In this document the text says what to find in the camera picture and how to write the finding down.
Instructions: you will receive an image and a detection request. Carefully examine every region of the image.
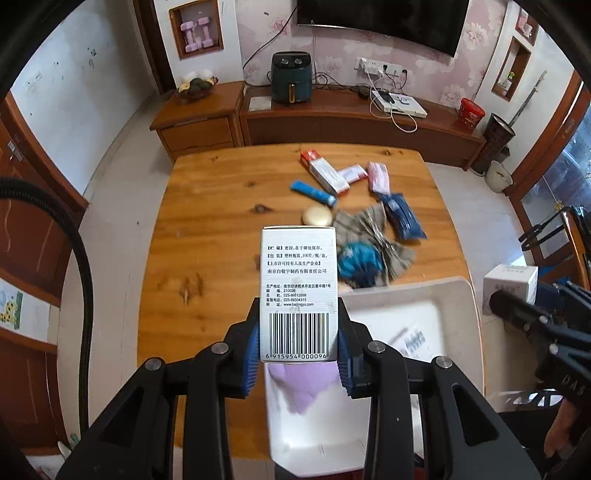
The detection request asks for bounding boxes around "blue tube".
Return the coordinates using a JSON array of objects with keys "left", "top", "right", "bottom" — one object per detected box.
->
[{"left": 290, "top": 181, "right": 338, "bottom": 208}]

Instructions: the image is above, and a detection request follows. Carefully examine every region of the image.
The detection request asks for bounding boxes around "plaid cloth bow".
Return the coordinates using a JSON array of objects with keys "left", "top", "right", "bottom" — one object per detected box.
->
[{"left": 332, "top": 205, "right": 417, "bottom": 282}]

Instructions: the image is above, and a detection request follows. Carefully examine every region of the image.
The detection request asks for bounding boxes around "long wooden tv cabinet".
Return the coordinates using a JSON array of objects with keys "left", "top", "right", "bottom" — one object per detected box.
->
[{"left": 239, "top": 82, "right": 488, "bottom": 172}]

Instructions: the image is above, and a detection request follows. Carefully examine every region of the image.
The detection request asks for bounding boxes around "white barcode medicine box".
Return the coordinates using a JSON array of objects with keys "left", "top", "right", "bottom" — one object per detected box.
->
[{"left": 259, "top": 224, "right": 343, "bottom": 365}]

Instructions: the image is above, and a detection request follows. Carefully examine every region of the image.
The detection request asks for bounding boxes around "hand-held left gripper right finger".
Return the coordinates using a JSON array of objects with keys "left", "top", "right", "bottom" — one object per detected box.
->
[{"left": 338, "top": 298, "right": 541, "bottom": 480}]

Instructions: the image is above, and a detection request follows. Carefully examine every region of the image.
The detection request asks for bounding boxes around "brown wooden door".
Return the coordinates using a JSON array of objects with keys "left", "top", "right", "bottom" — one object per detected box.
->
[{"left": 0, "top": 92, "right": 91, "bottom": 449}]

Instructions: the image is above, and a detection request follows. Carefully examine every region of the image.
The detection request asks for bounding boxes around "white plastic bin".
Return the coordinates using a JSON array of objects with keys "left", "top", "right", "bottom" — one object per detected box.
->
[{"left": 264, "top": 276, "right": 485, "bottom": 476}]

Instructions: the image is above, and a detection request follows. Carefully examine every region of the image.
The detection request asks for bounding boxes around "red and white box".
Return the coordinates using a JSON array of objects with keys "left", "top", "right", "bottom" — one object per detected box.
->
[{"left": 308, "top": 159, "right": 351, "bottom": 196}]

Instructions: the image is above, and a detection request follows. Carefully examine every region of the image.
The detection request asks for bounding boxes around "black corrugated hose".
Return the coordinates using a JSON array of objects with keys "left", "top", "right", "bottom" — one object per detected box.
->
[{"left": 0, "top": 178, "right": 91, "bottom": 444}]

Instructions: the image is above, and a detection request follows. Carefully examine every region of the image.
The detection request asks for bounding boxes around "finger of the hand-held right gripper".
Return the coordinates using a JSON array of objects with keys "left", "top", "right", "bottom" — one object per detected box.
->
[
  {"left": 488, "top": 288, "right": 570, "bottom": 354},
  {"left": 538, "top": 279, "right": 591, "bottom": 326}
]

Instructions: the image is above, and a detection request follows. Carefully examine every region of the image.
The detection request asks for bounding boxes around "red bucket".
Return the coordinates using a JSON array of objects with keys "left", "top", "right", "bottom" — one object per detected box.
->
[{"left": 457, "top": 98, "right": 487, "bottom": 133}]

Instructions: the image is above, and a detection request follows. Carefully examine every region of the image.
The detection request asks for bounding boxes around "small white box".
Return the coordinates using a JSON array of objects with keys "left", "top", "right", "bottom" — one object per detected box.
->
[{"left": 482, "top": 264, "right": 539, "bottom": 317}]

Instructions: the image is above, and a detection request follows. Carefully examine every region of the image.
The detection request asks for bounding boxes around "dark blue packet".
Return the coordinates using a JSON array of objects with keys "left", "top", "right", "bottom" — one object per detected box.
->
[{"left": 376, "top": 191, "right": 428, "bottom": 242}]

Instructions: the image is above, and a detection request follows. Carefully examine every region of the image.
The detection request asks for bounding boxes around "white power strip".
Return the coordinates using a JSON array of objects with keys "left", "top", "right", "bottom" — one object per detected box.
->
[{"left": 355, "top": 58, "right": 410, "bottom": 77}]

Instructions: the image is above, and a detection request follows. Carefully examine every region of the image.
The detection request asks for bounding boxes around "tall dark vase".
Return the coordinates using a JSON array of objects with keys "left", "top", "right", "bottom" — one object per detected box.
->
[{"left": 471, "top": 113, "right": 517, "bottom": 176}]

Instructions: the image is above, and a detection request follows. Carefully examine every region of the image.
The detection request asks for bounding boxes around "white cable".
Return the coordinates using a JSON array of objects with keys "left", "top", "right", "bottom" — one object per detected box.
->
[{"left": 369, "top": 74, "right": 419, "bottom": 136}]

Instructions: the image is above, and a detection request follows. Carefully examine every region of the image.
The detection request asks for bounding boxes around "purple plush toy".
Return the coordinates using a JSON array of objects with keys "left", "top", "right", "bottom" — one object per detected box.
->
[{"left": 268, "top": 362, "right": 340, "bottom": 415}]

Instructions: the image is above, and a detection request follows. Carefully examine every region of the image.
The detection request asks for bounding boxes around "colourful wall picture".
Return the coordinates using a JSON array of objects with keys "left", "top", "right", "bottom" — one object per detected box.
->
[{"left": 0, "top": 281, "right": 25, "bottom": 331}]

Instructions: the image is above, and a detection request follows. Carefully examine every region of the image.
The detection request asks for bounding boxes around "flat white device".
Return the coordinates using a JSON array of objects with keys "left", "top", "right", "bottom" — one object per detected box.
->
[{"left": 369, "top": 89, "right": 430, "bottom": 119}]

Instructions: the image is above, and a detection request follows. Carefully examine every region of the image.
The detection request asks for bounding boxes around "black television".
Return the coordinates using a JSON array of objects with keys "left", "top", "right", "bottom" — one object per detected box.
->
[{"left": 295, "top": 0, "right": 471, "bottom": 59}]

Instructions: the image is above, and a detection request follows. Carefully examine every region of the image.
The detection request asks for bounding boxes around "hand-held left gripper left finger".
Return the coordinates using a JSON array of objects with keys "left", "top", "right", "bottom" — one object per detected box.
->
[{"left": 55, "top": 298, "right": 262, "bottom": 480}]

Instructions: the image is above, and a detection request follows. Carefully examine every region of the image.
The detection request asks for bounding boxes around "person's right hand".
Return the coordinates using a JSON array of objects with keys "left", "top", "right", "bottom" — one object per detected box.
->
[{"left": 545, "top": 399, "right": 581, "bottom": 460}]

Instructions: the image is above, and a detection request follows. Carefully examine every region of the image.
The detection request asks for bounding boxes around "black metal chair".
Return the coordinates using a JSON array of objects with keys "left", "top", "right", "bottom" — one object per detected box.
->
[{"left": 522, "top": 205, "right": 591, "bottom": 288}]

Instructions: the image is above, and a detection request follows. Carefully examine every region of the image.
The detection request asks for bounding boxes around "blue scrunchie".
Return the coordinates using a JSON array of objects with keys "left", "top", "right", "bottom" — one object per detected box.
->
[{"left": 337, "top": 240, "right": 384, "bottom": 289}]

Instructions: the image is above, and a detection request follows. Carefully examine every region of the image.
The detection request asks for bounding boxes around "pink packet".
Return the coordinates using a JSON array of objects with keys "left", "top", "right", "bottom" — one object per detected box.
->
[{"left": 367, "top": 161, "right": 393, "bottom": 194}]

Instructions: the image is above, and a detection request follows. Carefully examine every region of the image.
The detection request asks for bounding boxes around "white pot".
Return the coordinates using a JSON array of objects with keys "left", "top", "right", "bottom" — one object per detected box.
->
[{"left": 485, "top": 160, "right": 515, "bottom": 194}]

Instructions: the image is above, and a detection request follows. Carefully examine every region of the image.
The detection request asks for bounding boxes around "dark green air fryer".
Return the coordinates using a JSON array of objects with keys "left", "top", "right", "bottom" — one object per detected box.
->
[{"left": 270, "top": 52, "right": 314, "bottom": 105}]

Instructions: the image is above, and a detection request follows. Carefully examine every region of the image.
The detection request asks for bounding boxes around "wooden side cabinet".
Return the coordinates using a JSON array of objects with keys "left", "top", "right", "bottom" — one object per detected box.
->
[{"left": 150, "top": 80, "right": 245, "bottom": 163}]

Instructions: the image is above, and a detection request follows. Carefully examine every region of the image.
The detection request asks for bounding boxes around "long thin stick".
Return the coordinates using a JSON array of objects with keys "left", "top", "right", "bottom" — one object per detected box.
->
[{"left": 508, "top": 69, "right": 548, "bottom": 126}]

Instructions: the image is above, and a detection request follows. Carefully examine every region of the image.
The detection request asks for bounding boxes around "pill blister pack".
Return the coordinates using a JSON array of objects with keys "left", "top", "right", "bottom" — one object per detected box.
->
[{"left": 392, "top": 325, "right": 439, "bottom": 361}]

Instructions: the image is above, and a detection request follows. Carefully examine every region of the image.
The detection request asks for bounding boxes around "fruit bowl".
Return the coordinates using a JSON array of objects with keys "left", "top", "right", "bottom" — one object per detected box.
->
[{"left": 177, "top": 69, "right": 219, "bottom": 103}]

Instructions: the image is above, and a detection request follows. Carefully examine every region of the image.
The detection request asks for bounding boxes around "pink and white box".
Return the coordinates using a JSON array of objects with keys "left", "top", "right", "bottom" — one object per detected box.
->
[{"left": 337, "top": 164, "right": 369, "bottom": 184}]

